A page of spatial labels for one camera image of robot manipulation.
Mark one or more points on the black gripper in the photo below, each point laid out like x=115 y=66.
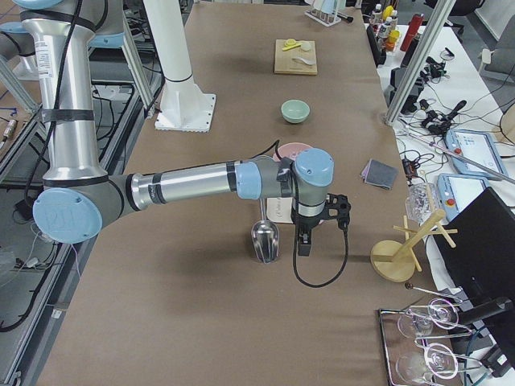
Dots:
x=307 y=223

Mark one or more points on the white ceramic spoon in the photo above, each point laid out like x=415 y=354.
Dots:
x=304 y=61

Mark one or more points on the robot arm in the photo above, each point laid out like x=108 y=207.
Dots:
x=80 y=198

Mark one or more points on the metal ice scoop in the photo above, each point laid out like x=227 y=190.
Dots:
x=265 y=237

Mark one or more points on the pink bowl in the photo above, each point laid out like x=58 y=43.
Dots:
x=290 y=150

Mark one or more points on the mint green bowl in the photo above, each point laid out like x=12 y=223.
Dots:
x=295 y=111

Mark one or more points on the cream plastic tray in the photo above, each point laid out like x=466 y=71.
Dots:
x=278 y=210

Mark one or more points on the wooden mug tree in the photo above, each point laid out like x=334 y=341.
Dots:
x=397 y=262

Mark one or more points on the grey folded cloth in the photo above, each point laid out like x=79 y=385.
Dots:
x=379 y=174

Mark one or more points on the clear plastic container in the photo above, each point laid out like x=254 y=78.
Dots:
x=421 y=202

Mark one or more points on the wine glass rack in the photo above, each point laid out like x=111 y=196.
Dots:
x=416 y=344

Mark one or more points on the blue teach pendant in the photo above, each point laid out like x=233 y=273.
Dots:
x=456 y=192
x=477 y=146

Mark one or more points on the wooden cutting board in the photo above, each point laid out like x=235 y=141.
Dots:
x=284 y=65

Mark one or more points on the yellow plastic knife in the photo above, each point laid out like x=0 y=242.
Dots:
x=288 y=48

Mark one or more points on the lemon slices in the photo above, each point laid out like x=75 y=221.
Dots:
x=289 y=42

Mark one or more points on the white dish rack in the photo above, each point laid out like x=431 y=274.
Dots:
x=327 y=12

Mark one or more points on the red bottle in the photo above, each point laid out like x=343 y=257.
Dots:
x=412 y=30

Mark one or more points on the white camera pillar base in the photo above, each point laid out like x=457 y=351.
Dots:
x=183 y=105

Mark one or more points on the aluminium frame post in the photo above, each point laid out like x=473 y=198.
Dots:
x=431 y=32

